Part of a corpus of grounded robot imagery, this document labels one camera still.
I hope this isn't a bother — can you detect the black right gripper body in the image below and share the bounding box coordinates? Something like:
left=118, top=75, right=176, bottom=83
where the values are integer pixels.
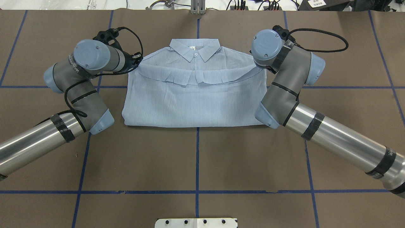
left=258, top=63, right=279, bottom=74

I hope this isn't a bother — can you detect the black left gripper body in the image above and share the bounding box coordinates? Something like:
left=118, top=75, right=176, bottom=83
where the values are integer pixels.
left=120, top=51, right=140, bottom=73

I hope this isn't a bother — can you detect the light blue button shirt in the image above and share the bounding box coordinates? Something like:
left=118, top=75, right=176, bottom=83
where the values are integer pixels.
left=122, top=39, right=267, bottom=128

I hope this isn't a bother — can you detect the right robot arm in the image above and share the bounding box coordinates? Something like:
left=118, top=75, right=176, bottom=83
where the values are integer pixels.
left=251, top=26, right=404, bottom=198

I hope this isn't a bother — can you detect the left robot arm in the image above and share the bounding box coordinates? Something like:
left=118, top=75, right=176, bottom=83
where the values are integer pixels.
left=1, top=39, right=143, bottom=180

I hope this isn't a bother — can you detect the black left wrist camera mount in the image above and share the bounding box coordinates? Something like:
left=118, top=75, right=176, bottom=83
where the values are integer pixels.
left=92, top=28, right=122, bottom=50

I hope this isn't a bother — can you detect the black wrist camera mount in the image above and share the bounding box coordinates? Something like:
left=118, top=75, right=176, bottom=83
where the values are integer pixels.
left=92, top=28, right=122, bottom=50
left=272, top=25, right=296, bottom=44

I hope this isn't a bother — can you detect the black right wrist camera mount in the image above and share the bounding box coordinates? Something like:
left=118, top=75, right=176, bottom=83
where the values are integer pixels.
left=272, top=25, right=296, bottom=44

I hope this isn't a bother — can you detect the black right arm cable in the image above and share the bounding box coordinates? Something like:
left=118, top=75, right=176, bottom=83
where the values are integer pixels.
left=285, top=28, right=349, bottom=53

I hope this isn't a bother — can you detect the aluminium frame post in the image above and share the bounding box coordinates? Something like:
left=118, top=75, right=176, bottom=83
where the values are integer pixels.
left=190, top=0, right=206, bottom=15

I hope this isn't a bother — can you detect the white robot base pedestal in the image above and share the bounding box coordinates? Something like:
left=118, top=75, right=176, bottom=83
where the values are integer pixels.
left=154, top=218, right=239, bottom=228

